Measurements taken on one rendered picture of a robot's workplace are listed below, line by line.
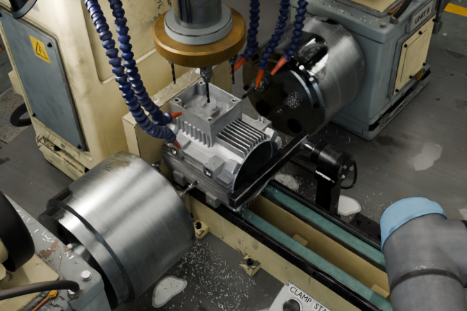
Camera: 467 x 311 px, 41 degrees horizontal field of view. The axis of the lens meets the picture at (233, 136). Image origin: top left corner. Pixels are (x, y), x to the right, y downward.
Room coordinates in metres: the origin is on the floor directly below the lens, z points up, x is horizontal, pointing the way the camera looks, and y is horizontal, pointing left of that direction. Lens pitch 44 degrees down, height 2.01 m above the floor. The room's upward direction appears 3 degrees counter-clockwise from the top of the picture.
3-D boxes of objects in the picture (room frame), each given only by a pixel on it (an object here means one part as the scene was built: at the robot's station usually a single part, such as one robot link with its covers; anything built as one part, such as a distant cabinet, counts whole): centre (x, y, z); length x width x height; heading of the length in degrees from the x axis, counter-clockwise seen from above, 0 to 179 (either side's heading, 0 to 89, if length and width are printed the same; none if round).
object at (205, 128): (1.01, 0.06, 1.11); 0.12 x 0.11 x 0.07; 47
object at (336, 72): (1.22, -0.20, 1.04); 0.41 x 0.25 x 0.25; 137
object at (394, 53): (1.42, -0.38, 0.99); 0.35 x 0.31 x 0.37; 137
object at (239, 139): (0.98, 0.03, 1.02); 0.20 x 0.19 x 0.19; 47
